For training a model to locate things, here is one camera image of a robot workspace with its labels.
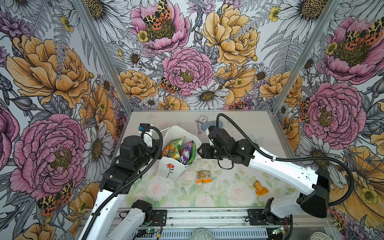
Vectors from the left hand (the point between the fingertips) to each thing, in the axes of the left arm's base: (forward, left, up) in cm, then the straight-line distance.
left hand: (161, 145), depth 68 cm
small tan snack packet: (-4, -20, -26) cm, 33 cm away
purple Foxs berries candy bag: (+1, -11, -8) cm, 13 cm away
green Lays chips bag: (+2, -14, -10) cm, 17 cm away
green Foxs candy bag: (+2, -4, -9) cm, 10 cm away
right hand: (-2, -18, -7) cm, 20 cm away
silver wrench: (+38, -18, -29) cm, 51 cm away
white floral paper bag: (-6, -3, -12) cm, 14 cm away
